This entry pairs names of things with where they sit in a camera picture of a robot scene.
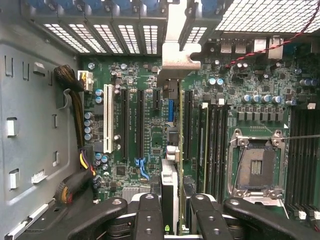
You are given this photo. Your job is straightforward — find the white power connector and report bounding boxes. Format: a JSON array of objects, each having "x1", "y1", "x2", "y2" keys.
[{"x1": 76, "y1": 70, "x2": 94, "y2": 94}]

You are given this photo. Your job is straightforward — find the white expansion slot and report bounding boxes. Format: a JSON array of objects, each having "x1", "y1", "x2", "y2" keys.
[{"x1": 103, "y1": 83, "x2": 114, "y2": 154}]

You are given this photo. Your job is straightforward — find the black sleeved power cable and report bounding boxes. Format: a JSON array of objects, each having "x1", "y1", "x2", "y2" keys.
[
  {"x1": 53, "y1": 64, "x2": 85, "y2": 151},
  {"x1": 55, "y1": 147, "x2": 99, "y2": 205}
]

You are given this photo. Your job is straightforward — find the thin metal locking lever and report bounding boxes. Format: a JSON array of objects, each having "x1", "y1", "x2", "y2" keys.
[{"x1": 271, "y1": 134, "x2": 320, "y2": 142}]

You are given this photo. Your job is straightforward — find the metal socket cover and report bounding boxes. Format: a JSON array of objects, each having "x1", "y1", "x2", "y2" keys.
[{"x1": 241, "y1": 193, "x2": 288, "y2": 213}]

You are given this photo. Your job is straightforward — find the perforated metal slot cover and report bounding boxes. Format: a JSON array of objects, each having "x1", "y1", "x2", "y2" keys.
[
  {"x1": 92, "y1": 24, "x2": 125, "y2": 55},
  {"x1": 117, "y1": 24, "x2": 141, "y2": 55},
  {"x1": 142, "y1": 24, "x2": 160, "y2": 55},
  {"x1": 43, "y1": 22, "x2": 91, "y2": 55},
  {"x1": 67, "y1": 23, "x2": 115, "y2": 55},
  {"x1": 186, "y1": 26, "x2": 208, "y2": 50}
]

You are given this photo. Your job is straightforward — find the black RAM slot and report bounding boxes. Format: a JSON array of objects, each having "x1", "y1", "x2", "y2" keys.
[
  {"x1": 313, "y1": 109, "x2": 320, "y2": 221},
  {"x1": 306, "y1": 109, "x2": 315, "y2": 218},
  {"x1": 221, "y1": 104, "x2": 229, "y2": 201},
  {"x1": 215, "y1": 104, "x2": 222, "y2": 201},
  {"x1": 291, "y1": 109, "x2": 300, "y2": 213},
  {"x1": 209, "y1": 104, "x2": 217, "y2": 201},
  {"x1": 298, "y1": 109, "x2": 307, "y2": 216}
]

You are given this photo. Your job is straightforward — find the black RAM stick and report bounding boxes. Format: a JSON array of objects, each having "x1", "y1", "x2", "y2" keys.
[{"x1": 198, "y1": 102, "x2": 210, "y2": 198}]

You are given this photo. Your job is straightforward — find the green motherboard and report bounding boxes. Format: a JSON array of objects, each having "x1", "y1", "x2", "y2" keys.
[{"x1": 77, "y1": 34, "x2": 320, "y2": 226}]

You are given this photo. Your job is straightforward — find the blue SATA connector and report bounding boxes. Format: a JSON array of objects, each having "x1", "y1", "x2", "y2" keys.
[{"x1": 134, "y1": 157, "x2": 151, "y2": 181}]

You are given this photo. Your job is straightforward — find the silver chipset heatsink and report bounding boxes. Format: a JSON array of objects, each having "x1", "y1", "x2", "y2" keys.
[{"x1": 121, "y1": 186, "x2": 152, "y2": 201}]

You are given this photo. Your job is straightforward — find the open grey PC case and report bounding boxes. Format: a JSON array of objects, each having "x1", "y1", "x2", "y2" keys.
[{"x1": 0, "y1": 0, "x2": 320, "y2": 240}]

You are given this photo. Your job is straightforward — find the long black expansion slot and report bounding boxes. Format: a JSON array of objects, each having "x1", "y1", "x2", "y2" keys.
[
  {"x1": 184, "y1": 89, "x2": 194, "y2": 161},
  {"x1": 135, "y1": 89, "x2": 146, "y2": 160},
  {"x1": 120, "y1": 88, "x2": 130, "y2": 161}
]

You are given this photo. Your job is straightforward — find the CPU socket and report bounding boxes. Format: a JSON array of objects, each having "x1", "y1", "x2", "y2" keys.
[{"x1": 228, "y1": 127, "x2": 288, "y2": 201}]

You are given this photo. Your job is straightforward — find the red and black twisted wire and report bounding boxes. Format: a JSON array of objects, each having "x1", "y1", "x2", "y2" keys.
[{"x1": 223, "y1": 3, "x2": 320, "y2": 70}]

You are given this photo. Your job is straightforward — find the short black expansion slot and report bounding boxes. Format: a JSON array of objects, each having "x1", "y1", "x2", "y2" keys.
[{"x1": 152, "y1": 88, "x2": 162, "y2": 111}]

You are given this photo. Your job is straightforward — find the blue expansion slot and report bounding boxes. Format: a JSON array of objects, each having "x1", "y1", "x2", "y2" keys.
[{"x1": 168, "y1": 99, "x2": 176, "y2": 124}]

